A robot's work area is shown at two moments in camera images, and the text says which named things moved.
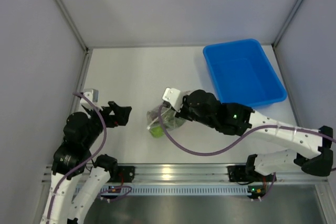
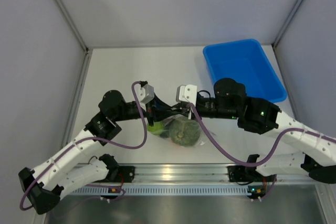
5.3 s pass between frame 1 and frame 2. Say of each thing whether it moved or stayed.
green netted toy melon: moved
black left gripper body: moved
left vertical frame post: stayed
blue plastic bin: stayed
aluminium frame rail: stayed
